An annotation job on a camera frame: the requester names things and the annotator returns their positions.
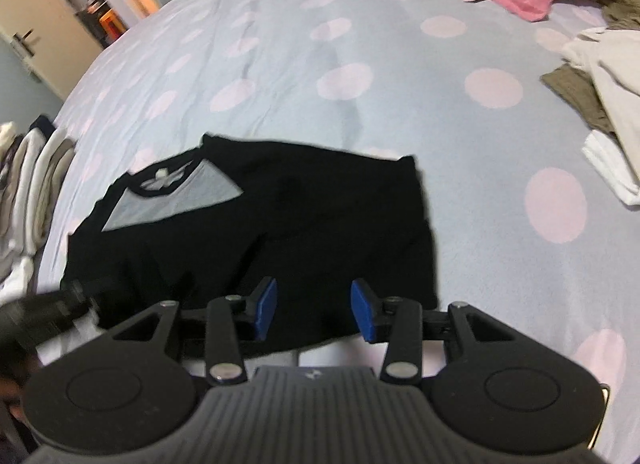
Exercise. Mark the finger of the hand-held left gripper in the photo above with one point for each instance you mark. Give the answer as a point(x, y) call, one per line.
point(70, 304)

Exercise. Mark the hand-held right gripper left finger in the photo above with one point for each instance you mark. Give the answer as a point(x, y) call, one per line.
point(265, 309)

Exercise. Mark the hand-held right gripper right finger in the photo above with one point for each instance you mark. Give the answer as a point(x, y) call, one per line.
point(364, 311)

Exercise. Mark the black and grey shirt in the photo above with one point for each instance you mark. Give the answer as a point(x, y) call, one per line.
point(300, 224)

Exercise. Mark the stack of folded clothes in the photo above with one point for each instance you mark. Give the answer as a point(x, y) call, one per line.
point(35, 184)

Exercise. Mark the bed with polka-dot sheet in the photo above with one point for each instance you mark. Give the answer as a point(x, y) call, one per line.
point(350, 44)

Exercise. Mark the orange stool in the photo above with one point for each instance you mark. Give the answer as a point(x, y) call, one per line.
point(111, 24)

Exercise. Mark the beige door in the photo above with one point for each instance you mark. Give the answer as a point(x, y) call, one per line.
point(35, 19)

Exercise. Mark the white garment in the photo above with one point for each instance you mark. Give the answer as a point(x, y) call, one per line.
point(612, 164)

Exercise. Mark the cream white shirt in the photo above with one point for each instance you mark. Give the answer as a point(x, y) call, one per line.
point(615, 84)

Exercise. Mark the olive striped garment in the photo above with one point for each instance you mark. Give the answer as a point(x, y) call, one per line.
point(622, 7)

